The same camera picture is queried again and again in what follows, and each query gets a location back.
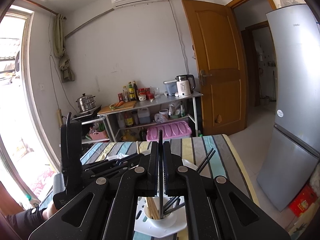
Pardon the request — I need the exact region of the metal kitchen shelf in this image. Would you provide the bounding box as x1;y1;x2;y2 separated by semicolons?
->
97;91;202;142

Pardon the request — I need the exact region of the person left hand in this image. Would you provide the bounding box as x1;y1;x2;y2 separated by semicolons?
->
42;201;57;221

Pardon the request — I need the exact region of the pink small basket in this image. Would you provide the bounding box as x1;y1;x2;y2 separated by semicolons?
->
89;129;108;140

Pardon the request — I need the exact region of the white utensil cup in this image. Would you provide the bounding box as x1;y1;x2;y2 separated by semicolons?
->
144;196;177;229

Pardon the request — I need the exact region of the induction cooker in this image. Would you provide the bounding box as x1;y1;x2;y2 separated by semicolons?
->
72;105;101;121

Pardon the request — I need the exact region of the steel steamer pot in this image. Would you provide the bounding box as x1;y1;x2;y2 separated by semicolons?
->
76;93;95;113

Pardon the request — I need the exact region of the white plastic dish rack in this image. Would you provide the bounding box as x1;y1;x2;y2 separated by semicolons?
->
134;197;187;239

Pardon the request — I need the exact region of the white oil jug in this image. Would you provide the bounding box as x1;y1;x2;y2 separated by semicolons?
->
137;108;151;124

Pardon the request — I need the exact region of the wooden cutting board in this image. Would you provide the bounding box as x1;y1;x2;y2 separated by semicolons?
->
98;101;137;115

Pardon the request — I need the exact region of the pink plastic storage box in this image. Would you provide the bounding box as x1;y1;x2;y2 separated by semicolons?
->
146;121;192;141

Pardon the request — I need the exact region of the green curtain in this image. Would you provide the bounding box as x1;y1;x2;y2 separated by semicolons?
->
53;14;75;83

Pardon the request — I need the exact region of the green label oil bottle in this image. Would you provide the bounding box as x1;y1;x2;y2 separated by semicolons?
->
129;82;136;101

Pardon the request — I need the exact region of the striped tablecloth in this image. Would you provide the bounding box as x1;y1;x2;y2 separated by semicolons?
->
46;133;261;240

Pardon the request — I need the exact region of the dark sauce bottle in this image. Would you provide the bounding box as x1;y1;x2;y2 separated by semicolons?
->
133;81;139;101

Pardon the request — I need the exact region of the grey plastic container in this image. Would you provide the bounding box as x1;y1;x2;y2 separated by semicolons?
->
163;79;177;96

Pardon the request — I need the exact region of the white electric kettle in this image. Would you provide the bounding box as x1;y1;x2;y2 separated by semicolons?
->
175;74;195;97

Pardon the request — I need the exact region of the red cardboard box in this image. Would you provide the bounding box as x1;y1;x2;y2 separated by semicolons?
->
289;184;318;217

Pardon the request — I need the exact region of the silver refrigerator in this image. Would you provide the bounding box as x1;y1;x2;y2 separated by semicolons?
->
257;4;319;211

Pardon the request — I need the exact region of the wooden door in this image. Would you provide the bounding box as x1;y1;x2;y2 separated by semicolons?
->
182;0;248;135

